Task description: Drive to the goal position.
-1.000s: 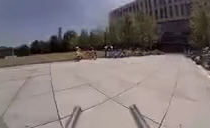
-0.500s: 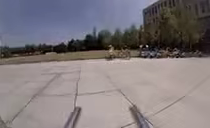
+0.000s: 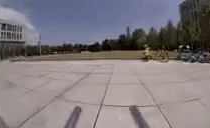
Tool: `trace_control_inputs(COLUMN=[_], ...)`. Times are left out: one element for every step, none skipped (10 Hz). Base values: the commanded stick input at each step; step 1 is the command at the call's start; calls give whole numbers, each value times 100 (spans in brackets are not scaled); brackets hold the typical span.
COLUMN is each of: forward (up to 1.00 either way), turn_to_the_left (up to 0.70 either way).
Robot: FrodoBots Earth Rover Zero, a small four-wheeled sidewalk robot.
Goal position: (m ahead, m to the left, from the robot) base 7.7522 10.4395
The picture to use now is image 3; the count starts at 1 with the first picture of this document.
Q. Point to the grey concrete slab plaza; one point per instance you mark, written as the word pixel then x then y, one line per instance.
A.
pixel 123 90

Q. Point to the distant tall tower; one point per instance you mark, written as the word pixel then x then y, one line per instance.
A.
pixel 128 31

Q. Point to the person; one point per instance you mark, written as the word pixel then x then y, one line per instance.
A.
pixel 146 52

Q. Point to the yellow bicycle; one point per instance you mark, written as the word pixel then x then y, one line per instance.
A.
pixel 163 55

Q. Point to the robot's own part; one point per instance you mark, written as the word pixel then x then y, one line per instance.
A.
pixel 139 117
pixel 73 118

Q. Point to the row of trees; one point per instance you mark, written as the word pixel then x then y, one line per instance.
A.
pixel 166 38

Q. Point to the pole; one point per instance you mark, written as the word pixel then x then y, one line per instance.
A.
pixel 40 45

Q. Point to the row of parked bicycles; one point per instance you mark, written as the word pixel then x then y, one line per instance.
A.
pixel 199 56

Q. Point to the white curved building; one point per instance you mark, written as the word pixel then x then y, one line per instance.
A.
pixel 8 33

